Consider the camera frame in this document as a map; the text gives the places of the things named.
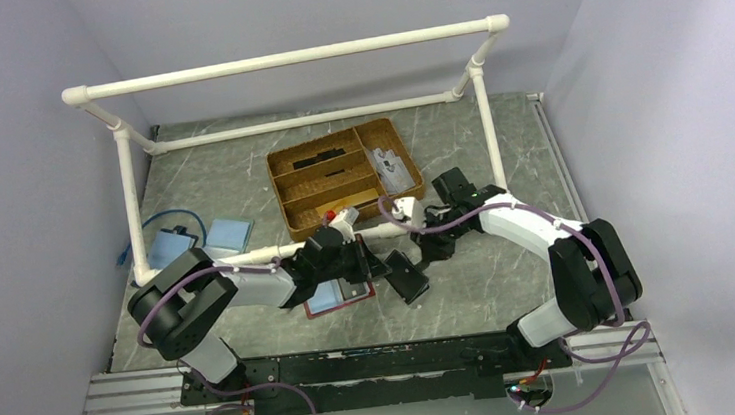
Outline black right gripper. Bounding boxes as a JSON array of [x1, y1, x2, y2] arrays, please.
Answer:
[[408, 207, 473, 264]]

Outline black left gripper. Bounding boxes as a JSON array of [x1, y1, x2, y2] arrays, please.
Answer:
[[312, 231, 391, 287]]

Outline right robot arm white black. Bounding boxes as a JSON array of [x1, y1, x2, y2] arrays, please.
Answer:
[[411, 168, 643, 370]]

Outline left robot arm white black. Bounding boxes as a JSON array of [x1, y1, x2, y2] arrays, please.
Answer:
[[127, 227, 390, 401]]

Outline red framed card holder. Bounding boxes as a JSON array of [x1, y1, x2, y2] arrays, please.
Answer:
[[304, 279, 376, 320]]

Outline gold card in tray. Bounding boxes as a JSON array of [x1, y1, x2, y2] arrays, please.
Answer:
[[315, 188, 379, 218]]

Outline grey cards in tray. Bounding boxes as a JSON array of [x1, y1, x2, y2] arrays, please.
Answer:
[[366, 147, 416, 196]]

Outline black card in tray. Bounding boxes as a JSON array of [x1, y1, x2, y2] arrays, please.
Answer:
[[292, 148, 347, 171]]

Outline blue card left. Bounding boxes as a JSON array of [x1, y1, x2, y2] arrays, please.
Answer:
[[147, 226, 199, 270]]

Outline brown woven divided tray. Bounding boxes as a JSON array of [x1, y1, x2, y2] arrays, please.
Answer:
[[266, 118, 425, 241]]

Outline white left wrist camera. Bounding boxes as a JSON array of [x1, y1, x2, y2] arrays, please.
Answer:
[[326, 206, 359, 241]]

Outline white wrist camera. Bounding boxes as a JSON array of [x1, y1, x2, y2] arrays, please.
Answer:
[[326, 206, 359, 241], [390, 197, 425, 232]]

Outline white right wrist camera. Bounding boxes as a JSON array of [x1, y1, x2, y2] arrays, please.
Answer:
[[390, 197, 425, 232]]

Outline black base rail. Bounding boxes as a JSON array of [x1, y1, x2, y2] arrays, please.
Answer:
[[180, 331, 571, 415]]

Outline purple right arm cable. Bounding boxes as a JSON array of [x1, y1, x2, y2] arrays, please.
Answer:
[[376, 173, 659, 415]]

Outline white PVC pipe frame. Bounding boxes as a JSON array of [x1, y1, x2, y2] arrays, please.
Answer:
[[61, 14, 511, 286]]

